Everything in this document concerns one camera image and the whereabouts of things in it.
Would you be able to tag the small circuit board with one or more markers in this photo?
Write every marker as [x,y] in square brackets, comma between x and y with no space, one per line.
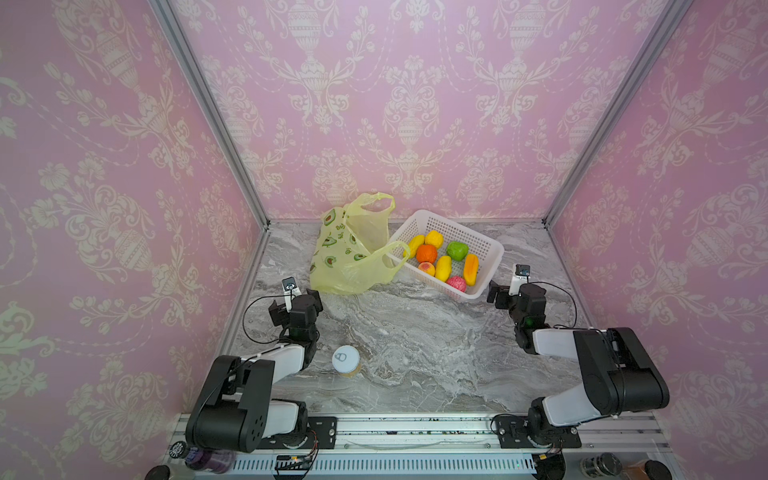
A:
[294,464]

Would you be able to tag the yellow banana fruit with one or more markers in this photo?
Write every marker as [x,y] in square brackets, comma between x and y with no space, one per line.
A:
[416,242]

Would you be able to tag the black round object left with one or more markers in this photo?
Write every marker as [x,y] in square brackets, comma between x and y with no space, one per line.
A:
[159,472]

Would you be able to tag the green fruit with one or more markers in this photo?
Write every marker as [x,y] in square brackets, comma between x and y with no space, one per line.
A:
[457,251]

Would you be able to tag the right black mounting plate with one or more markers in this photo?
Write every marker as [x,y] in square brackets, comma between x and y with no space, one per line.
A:
[516,432]

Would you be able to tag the red lychee fruit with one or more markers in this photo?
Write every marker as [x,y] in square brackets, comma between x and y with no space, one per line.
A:
[458,283]

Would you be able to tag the purple drink bottle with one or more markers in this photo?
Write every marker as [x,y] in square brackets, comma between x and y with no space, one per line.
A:
[202,459]

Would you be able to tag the yellow mango fruit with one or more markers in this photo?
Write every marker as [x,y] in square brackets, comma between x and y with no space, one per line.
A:
[443,268]

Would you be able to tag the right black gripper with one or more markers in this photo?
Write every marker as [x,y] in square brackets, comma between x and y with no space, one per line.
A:
[504,295]

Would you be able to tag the black round object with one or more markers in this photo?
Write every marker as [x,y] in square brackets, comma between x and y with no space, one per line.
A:
[656,470]
[159,472]

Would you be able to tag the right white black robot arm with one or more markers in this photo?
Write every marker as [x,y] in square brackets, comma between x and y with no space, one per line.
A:
[617,373]

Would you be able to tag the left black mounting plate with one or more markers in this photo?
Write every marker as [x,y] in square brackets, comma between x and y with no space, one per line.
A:
[320,431]

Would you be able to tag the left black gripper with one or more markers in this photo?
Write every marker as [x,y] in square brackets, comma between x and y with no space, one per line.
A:
[278,315]

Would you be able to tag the black round object right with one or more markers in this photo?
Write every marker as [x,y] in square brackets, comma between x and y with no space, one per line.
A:
[656,470]

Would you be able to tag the metal can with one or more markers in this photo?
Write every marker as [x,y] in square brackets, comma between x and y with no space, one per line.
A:
[604,465]

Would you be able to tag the yellow-green plastic bag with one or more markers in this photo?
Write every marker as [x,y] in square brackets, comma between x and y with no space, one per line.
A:
[354,251]

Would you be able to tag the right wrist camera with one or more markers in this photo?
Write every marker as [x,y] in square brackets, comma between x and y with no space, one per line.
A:
[520,277]

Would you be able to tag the peach fruit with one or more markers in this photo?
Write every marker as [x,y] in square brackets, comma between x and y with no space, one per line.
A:
[427,268]

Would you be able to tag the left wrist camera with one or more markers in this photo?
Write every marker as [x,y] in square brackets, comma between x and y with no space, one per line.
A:
[291,291]

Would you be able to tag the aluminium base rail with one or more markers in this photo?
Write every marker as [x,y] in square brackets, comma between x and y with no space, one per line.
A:
[457,446]

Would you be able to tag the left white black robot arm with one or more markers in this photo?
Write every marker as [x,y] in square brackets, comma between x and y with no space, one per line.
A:
[235,410]

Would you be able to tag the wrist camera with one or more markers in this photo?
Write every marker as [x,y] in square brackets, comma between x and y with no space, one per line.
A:
[520,277]
[291,291]

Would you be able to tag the yellow lemon fruit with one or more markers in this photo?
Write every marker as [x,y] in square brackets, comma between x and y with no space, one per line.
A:
[435,239]

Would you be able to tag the white plastic basket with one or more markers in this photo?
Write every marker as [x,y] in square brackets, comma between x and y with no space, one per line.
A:
[488,250]

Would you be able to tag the black mounting plate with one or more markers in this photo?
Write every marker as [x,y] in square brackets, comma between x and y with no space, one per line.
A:
[320,431]
[516,432]

